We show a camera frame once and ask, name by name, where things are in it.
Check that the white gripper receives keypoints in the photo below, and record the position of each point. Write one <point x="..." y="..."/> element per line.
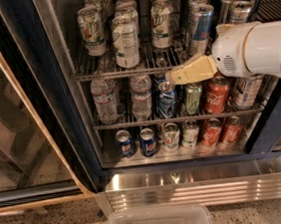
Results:
<point x="229" y="52"/>

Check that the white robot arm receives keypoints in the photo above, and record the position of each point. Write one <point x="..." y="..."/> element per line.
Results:
<point x="263" y="50"/>

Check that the red coke can middle shelf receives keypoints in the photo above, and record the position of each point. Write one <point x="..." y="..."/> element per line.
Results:
<point x="216" y="95"/>

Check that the green can middle shelf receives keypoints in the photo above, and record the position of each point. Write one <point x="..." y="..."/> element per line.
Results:
<point x="193" y="93"/>

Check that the redbull can row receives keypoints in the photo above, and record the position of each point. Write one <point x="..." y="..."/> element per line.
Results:
<point x="224" y="6"/>
<point x="193" y="3"/>

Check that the blue pepsi can middle shelf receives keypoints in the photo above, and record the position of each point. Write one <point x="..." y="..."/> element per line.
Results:
<point x="166" y="99"/>

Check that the front right 7up can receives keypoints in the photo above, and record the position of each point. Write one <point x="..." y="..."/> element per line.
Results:
<point x="161" y="23"/>

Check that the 7up can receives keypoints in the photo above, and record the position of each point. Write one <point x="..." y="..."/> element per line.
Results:
<point x="91" y="28"/>
<point x="171" y="137"/>
<point x="125" y="38"/>
<point x="161" y="23"/>
<point x="190" y="130"/>

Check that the right 7up can bottom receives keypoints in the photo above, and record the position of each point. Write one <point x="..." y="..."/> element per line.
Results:
<point x="190" y="130"/>

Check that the left coke can bottom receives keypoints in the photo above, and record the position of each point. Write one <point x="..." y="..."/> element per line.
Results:
<point x="211" y="132"/>

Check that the coke can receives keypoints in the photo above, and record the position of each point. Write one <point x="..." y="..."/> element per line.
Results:
<point x="231" y="131"/>
<point x="211" y="132"/>

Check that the right coke can bottom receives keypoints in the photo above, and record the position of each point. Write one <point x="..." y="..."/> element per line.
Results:
<point x="231" y="131"/>

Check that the front middle 7up can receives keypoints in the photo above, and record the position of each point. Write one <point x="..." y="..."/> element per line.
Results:
<point x="125" y="38"/>

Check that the left 7up can bottom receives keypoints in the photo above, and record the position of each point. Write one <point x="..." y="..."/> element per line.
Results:
<point x="171" y="137"/>

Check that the right pepsi can bottom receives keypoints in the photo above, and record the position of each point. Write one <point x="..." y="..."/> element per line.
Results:
<point x="147" y="142"/>

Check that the pepsi can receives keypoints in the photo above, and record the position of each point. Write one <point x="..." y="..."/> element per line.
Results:
<point x="147" y="142"/>
<point x="124" y="143"/>

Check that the front left 7up can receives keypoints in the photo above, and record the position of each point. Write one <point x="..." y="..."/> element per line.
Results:
<point x="91" y="28"/>

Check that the left pepsi can bottom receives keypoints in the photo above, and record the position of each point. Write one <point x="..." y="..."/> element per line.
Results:
<point x="124" y="143"/>

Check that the stainless fridge base panel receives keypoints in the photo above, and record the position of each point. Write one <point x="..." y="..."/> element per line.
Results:
<point x="213" y="184"/>

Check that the glass fridge door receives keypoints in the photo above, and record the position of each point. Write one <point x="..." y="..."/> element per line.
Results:
<point x="45" y="154"/>

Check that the right water bottle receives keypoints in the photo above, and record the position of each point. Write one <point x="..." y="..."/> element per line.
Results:
<point x="141" y="96"/>

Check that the water bottle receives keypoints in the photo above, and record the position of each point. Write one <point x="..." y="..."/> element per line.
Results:
<point x="141" y="96"/>
<point x="104" y="96"/>

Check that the left water bottle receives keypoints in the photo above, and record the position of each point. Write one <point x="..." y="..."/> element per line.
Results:
<point x="104" y="96"/>

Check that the clear plastic bin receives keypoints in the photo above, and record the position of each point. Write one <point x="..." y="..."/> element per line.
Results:
<point x="186" y="214"/>

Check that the top wire shelf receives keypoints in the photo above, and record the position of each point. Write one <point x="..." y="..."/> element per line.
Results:
<point x="153" y="61"/>

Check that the wire shelf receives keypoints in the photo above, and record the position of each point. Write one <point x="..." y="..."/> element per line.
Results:
<point x="127" y="120"/>
<point x="153" y="61"/>

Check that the middle wire shelf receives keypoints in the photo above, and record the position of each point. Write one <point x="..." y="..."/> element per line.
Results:
<point x="127" y="120"/>

